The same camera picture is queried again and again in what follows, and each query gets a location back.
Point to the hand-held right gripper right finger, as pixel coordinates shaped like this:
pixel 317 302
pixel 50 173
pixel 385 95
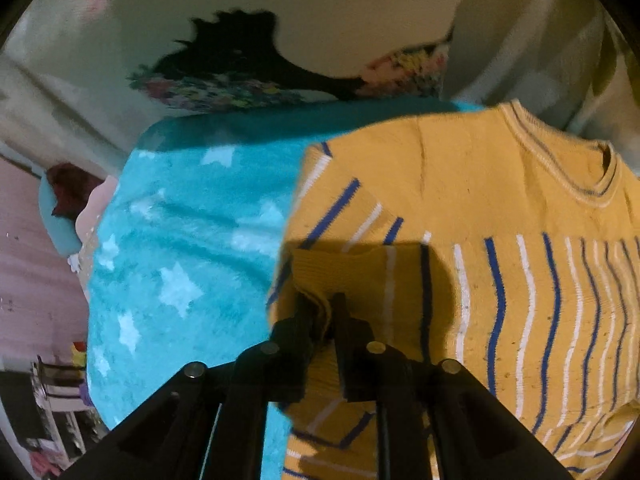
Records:
pixel 354 360

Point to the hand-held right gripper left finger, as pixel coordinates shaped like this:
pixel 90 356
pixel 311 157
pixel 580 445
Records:
pixel 294 360

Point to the yellow striped sweater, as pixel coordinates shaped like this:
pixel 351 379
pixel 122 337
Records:
pixel 450 185

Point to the turquoise printed blanket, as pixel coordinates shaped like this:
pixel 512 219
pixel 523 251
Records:
pixel 190 240

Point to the dark wooden chair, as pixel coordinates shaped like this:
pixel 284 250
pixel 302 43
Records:
pixel 55 385

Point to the teal cushion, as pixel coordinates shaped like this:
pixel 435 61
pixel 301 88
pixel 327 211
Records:
pixel 60 235

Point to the pink curtain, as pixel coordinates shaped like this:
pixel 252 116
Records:
pixel 30 270

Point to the dark red cloth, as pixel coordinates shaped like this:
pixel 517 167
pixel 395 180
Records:
pixel 70 185

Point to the cream pillow with black figure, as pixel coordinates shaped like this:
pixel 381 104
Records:
pixel 325 10

